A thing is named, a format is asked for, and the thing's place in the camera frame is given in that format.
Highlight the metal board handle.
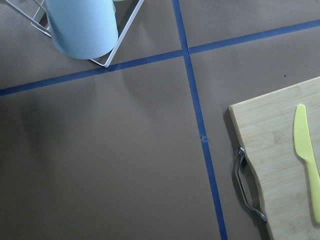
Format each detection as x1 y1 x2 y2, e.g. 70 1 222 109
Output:
235 146 268 224

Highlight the wooden cutting board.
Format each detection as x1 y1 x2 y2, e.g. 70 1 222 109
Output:
229 78 320 240

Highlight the light blue cup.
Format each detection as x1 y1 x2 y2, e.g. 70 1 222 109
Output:
45 0 118 60

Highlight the yellow plastic knife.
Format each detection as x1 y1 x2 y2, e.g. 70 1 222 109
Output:
293 104 320 224

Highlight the white cup rack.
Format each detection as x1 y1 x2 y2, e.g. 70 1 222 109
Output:
0 0 143 68

